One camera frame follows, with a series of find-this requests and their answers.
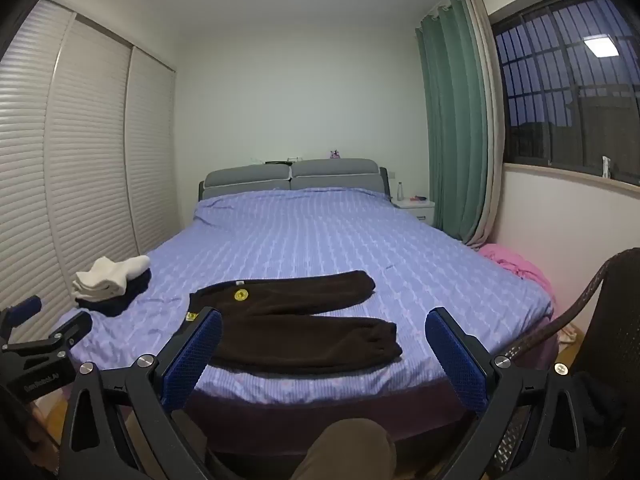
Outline dark brown corduroy pants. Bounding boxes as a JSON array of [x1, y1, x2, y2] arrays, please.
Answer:
[[186, 270, 403, 376]]

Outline folded white clothes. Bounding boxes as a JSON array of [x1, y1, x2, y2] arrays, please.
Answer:
[[72, 255, 152, 298]]

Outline white nightstand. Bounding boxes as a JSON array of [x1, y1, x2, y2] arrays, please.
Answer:
[[391, 196, 436, 226]]

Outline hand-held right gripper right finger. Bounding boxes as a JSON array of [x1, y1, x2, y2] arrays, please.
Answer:
[[425, 307, 591, 480]]

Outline beige curtain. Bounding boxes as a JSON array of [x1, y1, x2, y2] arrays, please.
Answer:
[[465, 0, 507, 247]]

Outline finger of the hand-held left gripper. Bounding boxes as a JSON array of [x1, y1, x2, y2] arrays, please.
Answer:
[[49, 311, 94, 356], [0, 295, 43, 346]]

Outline dark wicker chair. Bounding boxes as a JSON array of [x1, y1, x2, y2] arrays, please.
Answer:
[[492, 247, 640, 480]]

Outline barred window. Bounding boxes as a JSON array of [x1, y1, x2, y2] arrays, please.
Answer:
[[490, 0, 640, 186]]

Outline green curtain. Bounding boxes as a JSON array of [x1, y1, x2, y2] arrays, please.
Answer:
[[415, 0, 493, 243]]

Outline person's leg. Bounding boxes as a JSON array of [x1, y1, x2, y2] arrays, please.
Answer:
[[290, 417, 398, 480]]

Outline purple floral bed sheet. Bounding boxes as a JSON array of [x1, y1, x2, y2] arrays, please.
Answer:
[[65, 187, 555, 406]]

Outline pink crumpled cloth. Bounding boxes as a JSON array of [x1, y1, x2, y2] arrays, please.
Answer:
[[479, 243, 555, 306]]

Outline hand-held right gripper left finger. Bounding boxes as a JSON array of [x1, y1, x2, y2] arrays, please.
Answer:
[[59, 307, 223, 480]]

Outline white louvered wardrobe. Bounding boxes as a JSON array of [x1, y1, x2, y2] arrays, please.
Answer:
[[0, 0, 180, 346]]

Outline folded dark clothes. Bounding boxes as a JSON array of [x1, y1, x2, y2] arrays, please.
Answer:
[[75, 269, 152, 317]]

